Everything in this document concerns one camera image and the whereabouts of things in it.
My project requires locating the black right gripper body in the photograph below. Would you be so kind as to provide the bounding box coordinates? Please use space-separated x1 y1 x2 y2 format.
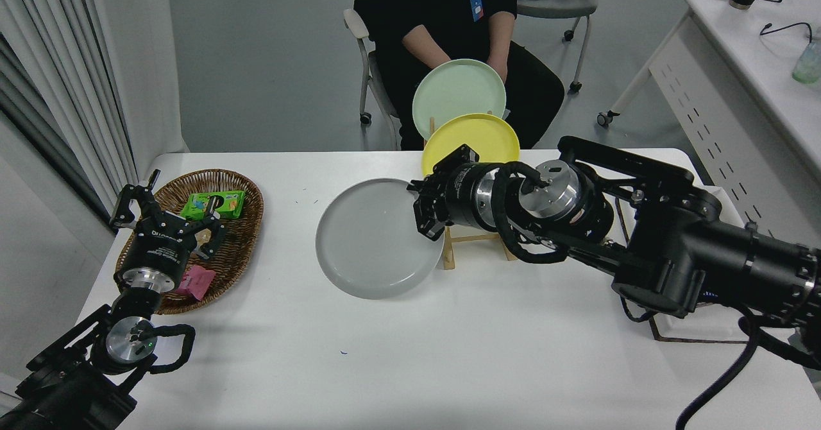
441 162 496 232

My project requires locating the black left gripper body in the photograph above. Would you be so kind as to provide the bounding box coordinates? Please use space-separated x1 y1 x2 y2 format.
119 223 198 278

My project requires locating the grey plate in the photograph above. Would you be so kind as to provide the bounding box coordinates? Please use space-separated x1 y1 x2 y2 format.
315 178 445 300

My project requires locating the yellow plate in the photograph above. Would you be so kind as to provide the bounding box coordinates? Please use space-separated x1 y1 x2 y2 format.
421 113 520 177

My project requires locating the wooden plate rack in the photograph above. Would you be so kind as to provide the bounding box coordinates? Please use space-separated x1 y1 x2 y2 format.
428 110 519 270

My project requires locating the pale green plate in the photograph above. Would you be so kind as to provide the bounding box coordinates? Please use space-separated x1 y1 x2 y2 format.
412 58 507 141

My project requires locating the person's left hand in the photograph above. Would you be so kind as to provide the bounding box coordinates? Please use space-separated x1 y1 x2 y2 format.
485 54 510 85

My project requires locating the green snack box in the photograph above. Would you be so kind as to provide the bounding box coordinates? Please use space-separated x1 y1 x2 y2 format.
180 190 246 220

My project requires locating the brown wicker basket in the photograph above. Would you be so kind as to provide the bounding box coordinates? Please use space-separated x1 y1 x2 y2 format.
114 169 264 316

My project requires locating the pink snack packet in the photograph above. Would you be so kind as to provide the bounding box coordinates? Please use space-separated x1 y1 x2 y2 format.
174 264 216 302

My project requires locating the person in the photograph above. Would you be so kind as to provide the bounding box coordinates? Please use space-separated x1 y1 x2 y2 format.
353 0 565 151

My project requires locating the white armrest chair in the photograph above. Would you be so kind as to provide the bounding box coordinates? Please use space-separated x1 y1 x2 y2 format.
343 8 402 151

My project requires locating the white curtain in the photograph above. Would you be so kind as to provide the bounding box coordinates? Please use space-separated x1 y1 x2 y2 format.
0 0 139 225

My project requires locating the grey office chair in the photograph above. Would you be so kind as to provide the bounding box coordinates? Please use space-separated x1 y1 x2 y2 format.
516 0 598 94

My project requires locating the white tray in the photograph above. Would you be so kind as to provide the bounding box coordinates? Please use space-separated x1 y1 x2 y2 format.
616 185 758 344

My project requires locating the white perforated desk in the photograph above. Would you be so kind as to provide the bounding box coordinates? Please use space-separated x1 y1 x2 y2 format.
597 0 821 251

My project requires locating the clear green bottle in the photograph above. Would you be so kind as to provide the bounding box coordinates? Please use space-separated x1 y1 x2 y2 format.
791 37 821 85

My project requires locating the black cable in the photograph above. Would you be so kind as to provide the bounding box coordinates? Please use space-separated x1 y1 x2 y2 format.
759 21 813 42

